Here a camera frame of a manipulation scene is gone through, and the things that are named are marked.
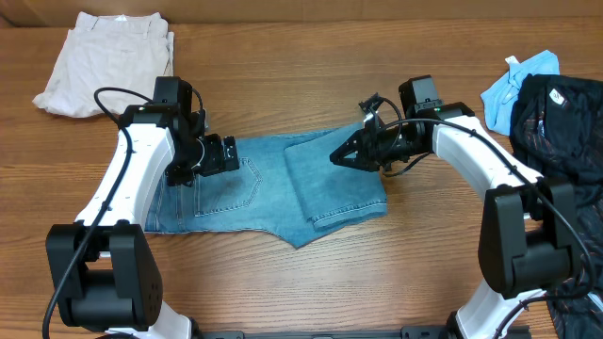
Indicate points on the light blue shirt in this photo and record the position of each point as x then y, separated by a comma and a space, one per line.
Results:
499, 99

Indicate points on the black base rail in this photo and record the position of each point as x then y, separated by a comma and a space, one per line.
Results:
325, 334

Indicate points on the black printed garment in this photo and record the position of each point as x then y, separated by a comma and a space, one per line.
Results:
556, 129

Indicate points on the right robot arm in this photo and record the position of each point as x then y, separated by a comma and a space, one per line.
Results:
528, 242

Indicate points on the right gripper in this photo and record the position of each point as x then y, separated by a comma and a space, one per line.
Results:
364, 144

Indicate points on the folded beige trousers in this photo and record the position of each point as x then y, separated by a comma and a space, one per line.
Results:
127, 52

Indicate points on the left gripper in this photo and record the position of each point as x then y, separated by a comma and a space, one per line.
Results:
177, 175

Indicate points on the blue denim jeans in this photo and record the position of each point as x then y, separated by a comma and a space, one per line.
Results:
285, 185

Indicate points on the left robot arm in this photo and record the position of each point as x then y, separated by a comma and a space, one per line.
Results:
104, 274

